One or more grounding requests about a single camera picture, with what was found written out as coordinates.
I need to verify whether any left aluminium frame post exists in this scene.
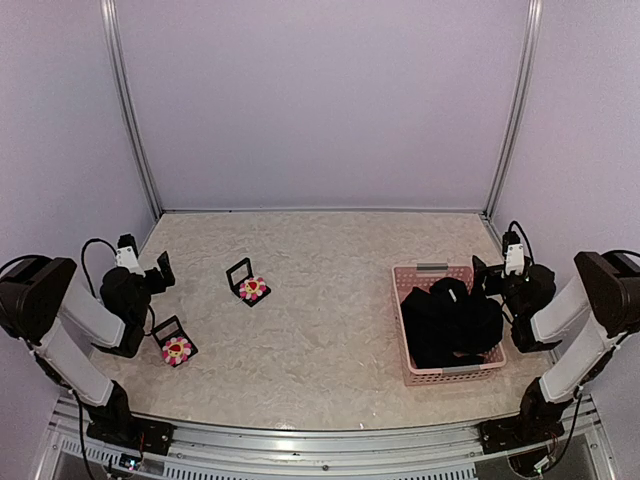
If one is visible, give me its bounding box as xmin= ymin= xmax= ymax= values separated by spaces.
xmin=100 ymin=0 xmax=164 ymax=221

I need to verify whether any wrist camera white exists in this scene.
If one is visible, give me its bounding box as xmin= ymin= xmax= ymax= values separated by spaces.
xmin=116 ymin=234 xmax=144 ymax=276
xmin=502 ymin=231 xmax=526 ymax=276

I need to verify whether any pink plastic basket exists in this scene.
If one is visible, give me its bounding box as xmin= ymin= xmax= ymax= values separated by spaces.
xmin=391 ymin=263 xmax=507 ymax=387

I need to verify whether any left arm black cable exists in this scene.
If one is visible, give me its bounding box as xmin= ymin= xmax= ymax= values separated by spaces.
xmin=80 ymin=237 xmax=119 ymax=304

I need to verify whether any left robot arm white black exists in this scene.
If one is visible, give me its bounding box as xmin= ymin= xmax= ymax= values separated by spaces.
xmin=1 ymin=254 xmax=174 ymax=455

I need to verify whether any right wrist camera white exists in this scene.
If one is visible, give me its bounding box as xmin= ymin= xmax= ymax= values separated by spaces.
xmin=502 ymin=231 xmax=526 ymax=276

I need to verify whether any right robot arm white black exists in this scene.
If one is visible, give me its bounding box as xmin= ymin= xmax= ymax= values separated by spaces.
xmin=478 ymin=249 xmax=639 ymax=454

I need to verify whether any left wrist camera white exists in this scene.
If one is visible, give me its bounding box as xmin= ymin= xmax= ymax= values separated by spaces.
xmin=116 ymin=234 xmax=144 ymax=276

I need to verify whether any aluminium frame post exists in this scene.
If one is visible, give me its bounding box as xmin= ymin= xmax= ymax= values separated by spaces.
xmin=100 ymin=0 xmax=164 ymax=221
xmin=483 ymin=0 xmax=544 ymax=223

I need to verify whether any black t-shirt blue logo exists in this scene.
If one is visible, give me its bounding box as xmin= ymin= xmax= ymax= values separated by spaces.
xmin=400 ymin=277 xmax=503 ymax=369

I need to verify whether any right aluminium frame post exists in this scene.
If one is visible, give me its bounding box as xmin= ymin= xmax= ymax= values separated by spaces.
xmin=483 ymin=0 xmax=544 ymax=223

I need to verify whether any flower brooch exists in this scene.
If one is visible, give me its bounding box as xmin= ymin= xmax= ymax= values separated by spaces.
xmin=162 ymin=337 xmax=192 ymax=367
xmin=239 ymin=277 xmax=268 ymax=303

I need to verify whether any front aluminium rail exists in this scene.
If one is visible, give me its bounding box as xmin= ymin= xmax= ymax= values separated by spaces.
xmin=23 ymin=395 xmax=618 ymax=479

